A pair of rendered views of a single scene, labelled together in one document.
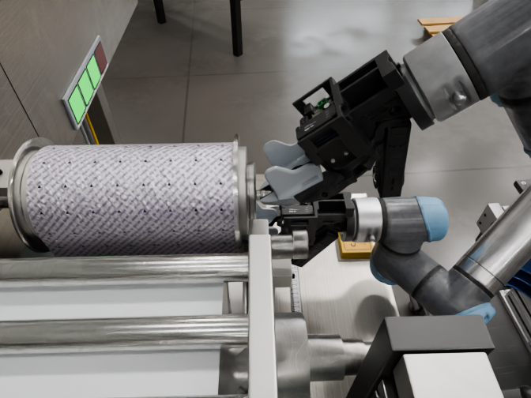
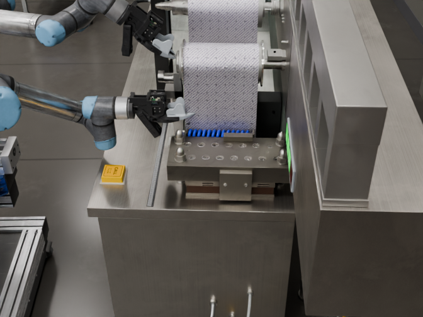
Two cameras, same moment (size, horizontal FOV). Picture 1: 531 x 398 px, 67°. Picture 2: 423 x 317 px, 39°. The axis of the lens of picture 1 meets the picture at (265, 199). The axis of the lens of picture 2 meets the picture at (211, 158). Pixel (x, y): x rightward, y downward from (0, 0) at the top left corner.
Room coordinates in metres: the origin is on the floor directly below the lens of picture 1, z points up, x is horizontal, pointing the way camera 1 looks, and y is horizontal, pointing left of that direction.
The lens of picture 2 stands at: (2.05, 0.25, 2.16)
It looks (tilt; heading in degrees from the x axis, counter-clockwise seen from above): 37 degrees down; 184
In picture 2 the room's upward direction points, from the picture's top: 1 degrees counter-clockwise
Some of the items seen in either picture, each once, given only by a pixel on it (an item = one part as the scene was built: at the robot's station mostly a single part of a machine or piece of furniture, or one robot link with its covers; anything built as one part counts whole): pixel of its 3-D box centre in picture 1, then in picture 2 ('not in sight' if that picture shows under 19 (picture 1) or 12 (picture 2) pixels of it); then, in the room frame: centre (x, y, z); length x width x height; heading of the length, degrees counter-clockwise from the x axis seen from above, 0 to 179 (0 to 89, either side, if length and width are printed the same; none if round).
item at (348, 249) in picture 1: (355, 242); (113, 173); (0.53, -0.20, 0.91); 0.07 x 0.07 x 0.02; 2
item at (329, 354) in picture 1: (345, 356); (163, 5); (0.11, -0.06, 1.33); 0.06 x 0.03 x 0.03; 92
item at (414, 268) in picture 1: (401, 260); (102, 130); (0.41, -0.25, 1.01); 0.11 x 0.08 x 0.11; 37
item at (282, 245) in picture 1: (271, 290); (174, 108); (0.33, -0.01, 1.05); 0.06 x 0.05 x 0.31; 92
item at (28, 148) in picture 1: (44, 195); (262, 63); (0.35, 0.28, 1.25); 0.15 x 0.01 x 0.15; 2
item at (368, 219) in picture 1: (362, 221); (124, 107); (0.42, -0.16, 1.11); 0.08 x 0.05 x 0.08; 1
